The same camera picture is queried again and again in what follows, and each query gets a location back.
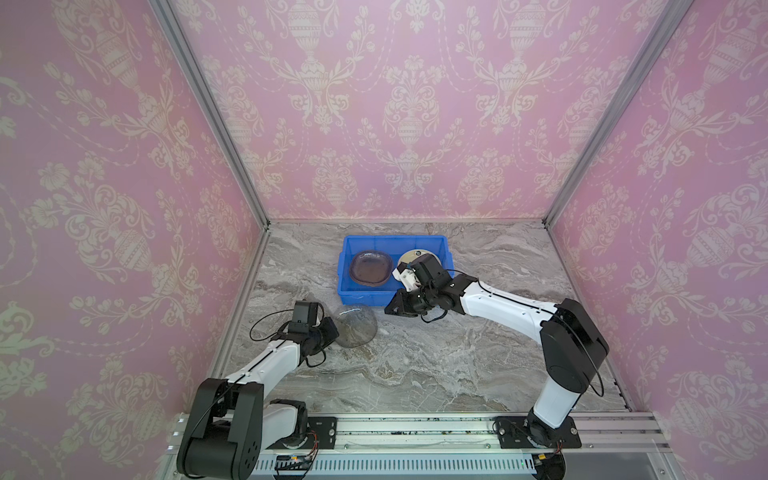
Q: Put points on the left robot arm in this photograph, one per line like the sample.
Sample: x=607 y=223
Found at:
x=231 y=423

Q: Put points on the grey glass plate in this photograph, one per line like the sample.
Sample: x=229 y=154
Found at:
x=356 y=324

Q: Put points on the brown glass plate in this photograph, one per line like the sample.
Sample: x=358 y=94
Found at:
x=371 y=268

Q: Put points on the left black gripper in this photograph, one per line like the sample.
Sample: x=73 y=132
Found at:
x=332 y=333

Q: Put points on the cream plate with flowers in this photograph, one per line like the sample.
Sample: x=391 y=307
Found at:
x=409 y=257

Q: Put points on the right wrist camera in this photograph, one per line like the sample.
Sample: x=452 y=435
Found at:
x=406 y=276

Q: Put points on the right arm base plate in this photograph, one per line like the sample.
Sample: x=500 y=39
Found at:
x=526 y=432

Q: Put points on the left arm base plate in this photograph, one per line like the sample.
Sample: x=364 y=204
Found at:
x=320 y=432

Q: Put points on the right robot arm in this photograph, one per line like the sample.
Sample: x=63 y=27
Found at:
x=573 y=347

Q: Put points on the blue plastic bin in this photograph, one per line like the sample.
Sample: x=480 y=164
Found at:
x=352 y=293

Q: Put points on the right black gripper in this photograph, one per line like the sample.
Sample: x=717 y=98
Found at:
x=400 y=298

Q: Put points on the aluminium front rail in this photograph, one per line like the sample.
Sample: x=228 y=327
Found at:
x=615 y=445

